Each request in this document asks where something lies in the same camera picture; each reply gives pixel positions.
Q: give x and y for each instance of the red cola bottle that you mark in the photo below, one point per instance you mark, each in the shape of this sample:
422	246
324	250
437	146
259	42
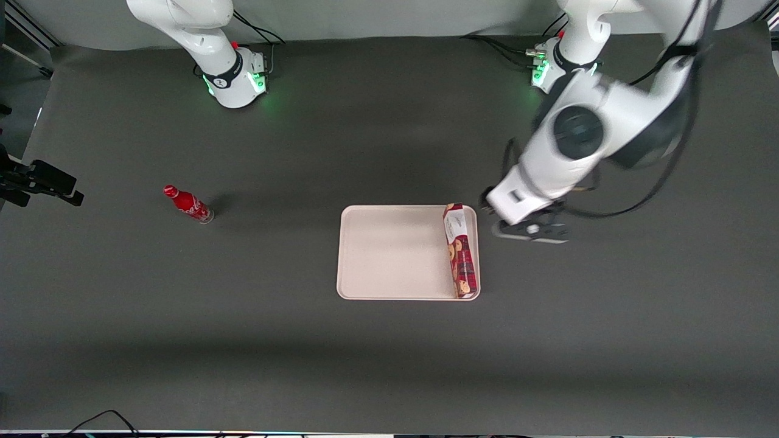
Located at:
185	202

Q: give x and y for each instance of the red cookie box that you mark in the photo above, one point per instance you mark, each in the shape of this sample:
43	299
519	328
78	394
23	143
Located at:
462	261

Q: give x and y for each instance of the pale pink plastic tray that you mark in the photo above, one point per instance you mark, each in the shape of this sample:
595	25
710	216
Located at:
395	252

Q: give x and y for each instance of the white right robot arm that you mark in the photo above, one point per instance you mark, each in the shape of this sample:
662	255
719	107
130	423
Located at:
207	24

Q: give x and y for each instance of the aluminium frame rail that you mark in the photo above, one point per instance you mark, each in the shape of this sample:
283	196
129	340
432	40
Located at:
33	27

